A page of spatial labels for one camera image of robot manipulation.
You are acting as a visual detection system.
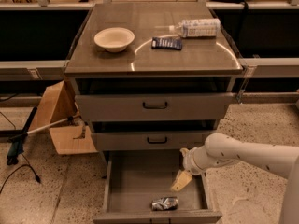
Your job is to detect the bottom grey open drawer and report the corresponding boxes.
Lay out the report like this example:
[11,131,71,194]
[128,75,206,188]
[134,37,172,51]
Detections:
[93,150,222,224]

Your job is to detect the white bowl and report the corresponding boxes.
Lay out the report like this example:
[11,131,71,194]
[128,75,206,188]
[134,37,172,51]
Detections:
[93,27,135,53]

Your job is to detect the dark blue snack packet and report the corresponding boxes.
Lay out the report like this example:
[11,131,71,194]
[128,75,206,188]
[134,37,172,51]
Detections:
[151,37,182,50]

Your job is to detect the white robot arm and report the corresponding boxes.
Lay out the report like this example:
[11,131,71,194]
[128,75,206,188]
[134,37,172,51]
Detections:
[171,133,299,224]

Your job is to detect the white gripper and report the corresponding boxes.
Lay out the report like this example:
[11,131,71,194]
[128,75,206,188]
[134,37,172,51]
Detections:
[171,147,209,192]

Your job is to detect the silver redbull can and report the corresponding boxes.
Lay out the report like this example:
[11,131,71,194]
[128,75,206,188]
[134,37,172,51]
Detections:
[151,197,178,211]

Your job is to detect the clear plastic water bottle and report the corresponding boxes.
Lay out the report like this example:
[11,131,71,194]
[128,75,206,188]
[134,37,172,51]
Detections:
[169,19,221,38]

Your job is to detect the brown cardboard box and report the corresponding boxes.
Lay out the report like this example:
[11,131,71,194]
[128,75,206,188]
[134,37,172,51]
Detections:
[29,81,96,155]

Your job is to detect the white grabber stick tool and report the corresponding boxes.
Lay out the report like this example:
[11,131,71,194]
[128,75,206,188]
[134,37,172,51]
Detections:
[7,115,77,165]

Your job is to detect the middle grey drawer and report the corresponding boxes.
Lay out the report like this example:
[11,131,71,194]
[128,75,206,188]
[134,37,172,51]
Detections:
[91,131,213,151]

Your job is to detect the black floor cable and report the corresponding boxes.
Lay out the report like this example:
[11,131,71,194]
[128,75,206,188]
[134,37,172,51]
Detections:
[0,152,42,195]

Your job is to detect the top grey drawer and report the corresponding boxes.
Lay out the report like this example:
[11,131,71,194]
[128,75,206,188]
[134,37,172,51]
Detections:
[76,93,234,121]

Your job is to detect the grey drawer cabinet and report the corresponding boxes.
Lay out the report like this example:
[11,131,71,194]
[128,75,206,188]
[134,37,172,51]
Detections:
[64,1,244,161]

